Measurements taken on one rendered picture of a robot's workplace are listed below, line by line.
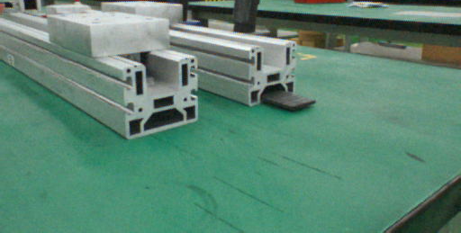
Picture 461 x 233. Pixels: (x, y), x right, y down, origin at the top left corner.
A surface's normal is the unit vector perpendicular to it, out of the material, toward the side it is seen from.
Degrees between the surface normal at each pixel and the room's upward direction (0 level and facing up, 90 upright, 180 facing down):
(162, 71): 90
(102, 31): 90
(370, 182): 0
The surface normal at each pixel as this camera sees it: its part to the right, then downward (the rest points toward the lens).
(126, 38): 0.64, 0.17
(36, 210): 0.00, -0.97
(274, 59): -0.77, 0.14
